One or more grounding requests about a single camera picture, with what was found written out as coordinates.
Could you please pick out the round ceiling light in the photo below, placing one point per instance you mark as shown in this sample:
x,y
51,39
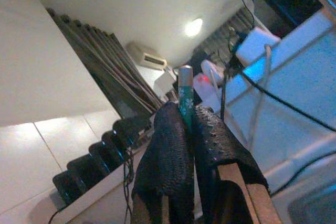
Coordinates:
x,y
193,27

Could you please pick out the white charger block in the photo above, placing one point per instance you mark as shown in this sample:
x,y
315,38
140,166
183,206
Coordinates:
x,y
257,43

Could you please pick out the dark striped curtain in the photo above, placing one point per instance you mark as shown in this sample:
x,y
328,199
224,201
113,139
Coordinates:
x,y
105,72

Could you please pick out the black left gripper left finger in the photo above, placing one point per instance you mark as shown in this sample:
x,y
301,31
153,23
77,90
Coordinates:
x,y
165,155

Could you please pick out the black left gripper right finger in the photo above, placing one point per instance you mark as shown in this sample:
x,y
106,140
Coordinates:
x,y
223,161

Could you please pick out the stainless steel sink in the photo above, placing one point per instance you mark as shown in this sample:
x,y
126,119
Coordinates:
x,y
315,203

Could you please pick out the black power adapter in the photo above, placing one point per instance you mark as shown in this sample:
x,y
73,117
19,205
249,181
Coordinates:
x,y
116,142
105,155
65,186
131,129
85,170

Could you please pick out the white small box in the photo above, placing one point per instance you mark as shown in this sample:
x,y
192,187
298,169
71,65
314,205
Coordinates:
x,y
164,83

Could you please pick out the white air conditioner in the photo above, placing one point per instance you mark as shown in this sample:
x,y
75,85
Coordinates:
x,y
149,56

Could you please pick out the white strip with red light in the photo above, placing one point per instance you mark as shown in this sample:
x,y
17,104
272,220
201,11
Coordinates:
x,y
207,87

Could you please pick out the white power strip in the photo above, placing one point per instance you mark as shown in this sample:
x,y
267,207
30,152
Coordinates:
x,y
92,195

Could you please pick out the white round plug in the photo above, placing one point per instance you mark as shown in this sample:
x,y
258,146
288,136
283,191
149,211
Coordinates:
x,y
210,68

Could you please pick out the green floral chopstick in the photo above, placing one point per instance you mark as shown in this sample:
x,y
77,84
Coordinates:
x,y
186,95

